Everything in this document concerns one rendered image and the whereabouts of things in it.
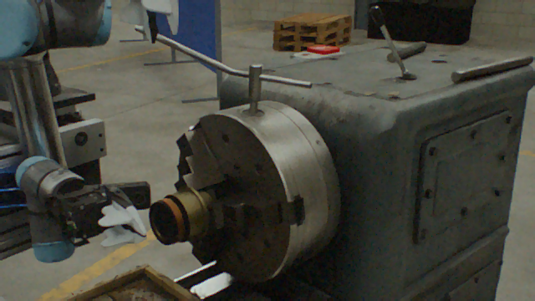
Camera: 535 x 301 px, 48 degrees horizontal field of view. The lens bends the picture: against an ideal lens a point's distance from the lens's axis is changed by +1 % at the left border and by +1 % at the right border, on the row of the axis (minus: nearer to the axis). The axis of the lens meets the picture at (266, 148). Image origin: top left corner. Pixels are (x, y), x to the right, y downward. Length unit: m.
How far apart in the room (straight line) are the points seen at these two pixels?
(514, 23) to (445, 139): 9.75
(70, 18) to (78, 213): 0.64
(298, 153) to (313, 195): 0.07
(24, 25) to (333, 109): 0.53
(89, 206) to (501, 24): 10.23
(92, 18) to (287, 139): 0.68
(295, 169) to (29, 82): 0.54
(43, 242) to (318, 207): 0.51
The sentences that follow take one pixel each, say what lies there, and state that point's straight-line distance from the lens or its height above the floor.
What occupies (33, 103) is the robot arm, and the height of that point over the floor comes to 1.22.
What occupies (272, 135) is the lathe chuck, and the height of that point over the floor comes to 1.21.
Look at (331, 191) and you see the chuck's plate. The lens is 1.01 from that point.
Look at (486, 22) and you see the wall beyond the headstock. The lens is 10.97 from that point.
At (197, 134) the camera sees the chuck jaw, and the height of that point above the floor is 1.19.
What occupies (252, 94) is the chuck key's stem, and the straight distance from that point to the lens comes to 1.00.
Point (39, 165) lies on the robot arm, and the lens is 1.14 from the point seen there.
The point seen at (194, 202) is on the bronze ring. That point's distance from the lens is 0.97.
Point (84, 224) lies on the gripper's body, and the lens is 0.98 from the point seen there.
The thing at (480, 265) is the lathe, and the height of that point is 0.80.
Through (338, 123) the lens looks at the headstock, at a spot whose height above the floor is 1.21.
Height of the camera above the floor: 1.51
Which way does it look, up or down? 19 degrees down
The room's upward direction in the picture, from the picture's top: straight up
